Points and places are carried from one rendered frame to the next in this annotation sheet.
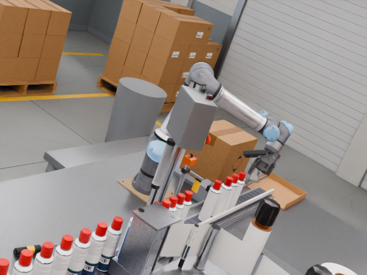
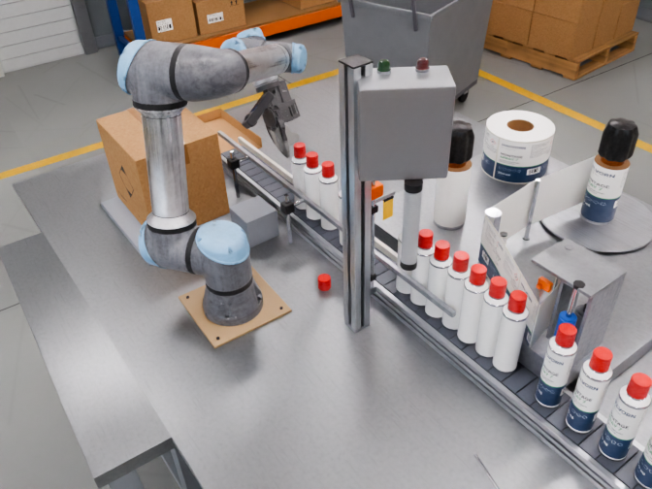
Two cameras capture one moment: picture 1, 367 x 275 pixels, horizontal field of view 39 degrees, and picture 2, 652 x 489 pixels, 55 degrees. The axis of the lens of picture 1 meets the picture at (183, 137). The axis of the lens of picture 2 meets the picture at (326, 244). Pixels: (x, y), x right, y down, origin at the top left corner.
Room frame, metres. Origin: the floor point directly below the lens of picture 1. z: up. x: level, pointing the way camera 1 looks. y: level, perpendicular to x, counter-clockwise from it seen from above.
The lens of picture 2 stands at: (1.54, 1.02, 1.95)
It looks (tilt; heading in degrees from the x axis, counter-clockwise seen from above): 38 degrees down; 296
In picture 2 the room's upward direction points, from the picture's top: 3 degrees counter-clockwise
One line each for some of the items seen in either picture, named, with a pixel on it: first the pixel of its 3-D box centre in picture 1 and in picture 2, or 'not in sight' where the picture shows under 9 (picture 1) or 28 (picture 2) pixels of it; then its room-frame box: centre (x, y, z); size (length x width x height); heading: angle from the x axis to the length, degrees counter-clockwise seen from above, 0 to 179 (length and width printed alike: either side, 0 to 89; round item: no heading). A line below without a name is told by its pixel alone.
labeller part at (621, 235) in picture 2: not in sight; (596, 217); (1.49, -0.57, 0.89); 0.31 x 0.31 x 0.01
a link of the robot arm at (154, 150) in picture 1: (157, 157); (222, 253); (2.28, 0.09, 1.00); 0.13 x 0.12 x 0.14; 6
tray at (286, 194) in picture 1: (276, 189); (209, 138); (2.80, -0.61, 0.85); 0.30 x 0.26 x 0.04; 151
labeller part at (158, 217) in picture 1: (157, 215); (577, 266); (1.51, -0.01, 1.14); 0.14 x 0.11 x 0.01; 151
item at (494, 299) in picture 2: not in sight; (492, 316); (1.65, 0.03, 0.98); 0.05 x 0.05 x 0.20
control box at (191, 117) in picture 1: (191, 118); (402, 123); (1.88, 0.00, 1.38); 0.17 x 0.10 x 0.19; 26
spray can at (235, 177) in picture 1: (228, 193); (313, 186); (2.22, -0.29, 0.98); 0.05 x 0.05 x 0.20
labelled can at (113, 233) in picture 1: (110, 243); (557, 365); (1.50, 0.11, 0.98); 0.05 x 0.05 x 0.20
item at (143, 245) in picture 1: (144, 246); (563, 315); (1.51, 0.00, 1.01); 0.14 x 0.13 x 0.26; 151
